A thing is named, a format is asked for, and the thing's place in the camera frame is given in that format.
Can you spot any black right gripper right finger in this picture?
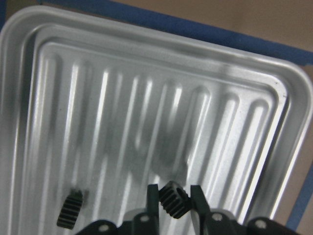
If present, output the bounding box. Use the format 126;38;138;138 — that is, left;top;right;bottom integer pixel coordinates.
190;185;211;235

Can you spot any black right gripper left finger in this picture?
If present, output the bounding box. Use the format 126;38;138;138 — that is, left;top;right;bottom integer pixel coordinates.
146;184;159;235

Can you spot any black bearing gear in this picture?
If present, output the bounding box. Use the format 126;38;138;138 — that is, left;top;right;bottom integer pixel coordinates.
158;181;192;219
56;190;84;230

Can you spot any silver ribbed metal tray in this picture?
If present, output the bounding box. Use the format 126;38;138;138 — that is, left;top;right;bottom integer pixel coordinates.
0;6;313;235

